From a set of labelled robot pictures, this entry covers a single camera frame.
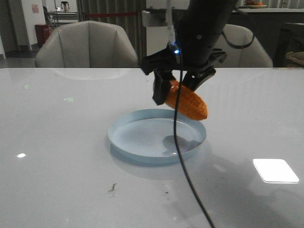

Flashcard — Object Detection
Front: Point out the light blue round plate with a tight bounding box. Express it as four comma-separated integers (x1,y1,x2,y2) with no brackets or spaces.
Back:
108,109,206,164

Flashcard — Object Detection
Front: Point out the red bin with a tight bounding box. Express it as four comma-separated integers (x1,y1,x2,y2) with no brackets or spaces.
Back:
35,24,51,48

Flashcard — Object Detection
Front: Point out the right grey upholstered chair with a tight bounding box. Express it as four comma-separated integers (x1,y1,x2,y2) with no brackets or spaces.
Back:
215,24,273,68

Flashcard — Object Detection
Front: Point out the dark wooden side furniture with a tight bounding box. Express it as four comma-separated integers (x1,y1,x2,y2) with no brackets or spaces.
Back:
273,23,304,67

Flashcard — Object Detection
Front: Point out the white cabinet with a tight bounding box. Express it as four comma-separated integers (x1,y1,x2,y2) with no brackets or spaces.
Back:
142,0,190,56

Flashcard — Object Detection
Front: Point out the orange corn cob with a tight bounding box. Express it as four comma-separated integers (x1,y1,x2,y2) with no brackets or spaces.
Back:
165,80,208,121

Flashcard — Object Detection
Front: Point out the fruit bowl on counter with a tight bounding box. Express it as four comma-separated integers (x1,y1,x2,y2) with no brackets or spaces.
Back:
245,0,267,9

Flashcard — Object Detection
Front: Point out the dark grey counter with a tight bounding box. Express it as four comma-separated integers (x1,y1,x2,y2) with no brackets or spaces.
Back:
228,9,304,65

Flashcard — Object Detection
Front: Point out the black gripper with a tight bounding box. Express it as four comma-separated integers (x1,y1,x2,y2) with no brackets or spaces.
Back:
140,47,227,105

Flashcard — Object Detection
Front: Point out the red barrier belt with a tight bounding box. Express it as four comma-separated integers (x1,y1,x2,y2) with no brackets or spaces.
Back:
85,12,137,18

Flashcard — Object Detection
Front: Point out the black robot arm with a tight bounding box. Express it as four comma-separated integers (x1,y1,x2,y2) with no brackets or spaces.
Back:
141,0,237,105

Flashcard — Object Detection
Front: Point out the left grey upholstered chair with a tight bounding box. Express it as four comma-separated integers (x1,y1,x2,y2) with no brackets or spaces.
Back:
35,20,138,68

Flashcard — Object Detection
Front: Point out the black cable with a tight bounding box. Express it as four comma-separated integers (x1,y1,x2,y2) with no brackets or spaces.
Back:
173,51,216,228

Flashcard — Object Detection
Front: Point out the grey upholstered chair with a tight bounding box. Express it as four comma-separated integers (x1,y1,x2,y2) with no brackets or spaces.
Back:
35,20,138,68
215,24,273,68

